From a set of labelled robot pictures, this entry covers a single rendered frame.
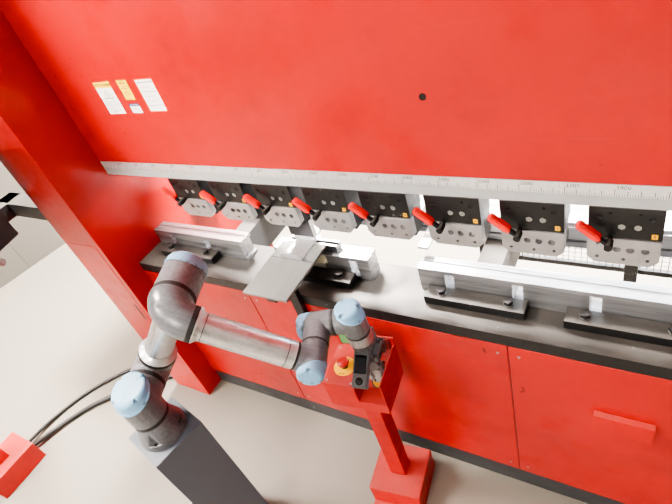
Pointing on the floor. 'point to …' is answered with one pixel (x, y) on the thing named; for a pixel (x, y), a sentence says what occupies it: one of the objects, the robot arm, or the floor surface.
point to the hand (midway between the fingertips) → (376, 381)
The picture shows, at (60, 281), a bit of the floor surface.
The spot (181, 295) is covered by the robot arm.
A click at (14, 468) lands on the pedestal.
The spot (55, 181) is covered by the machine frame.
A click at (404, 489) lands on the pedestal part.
